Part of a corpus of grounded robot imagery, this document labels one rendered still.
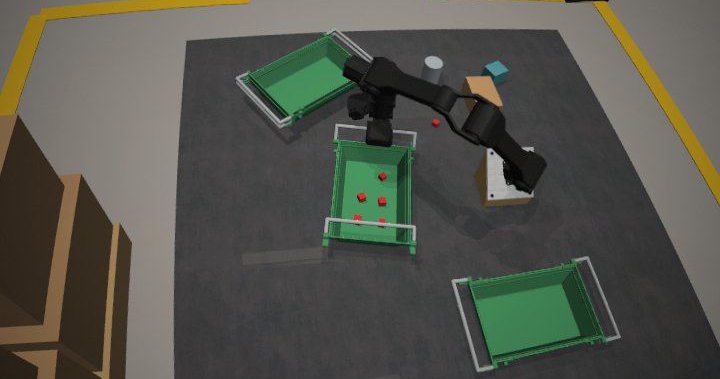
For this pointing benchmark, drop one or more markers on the small teal cube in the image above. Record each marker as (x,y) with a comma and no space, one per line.
(496,71)

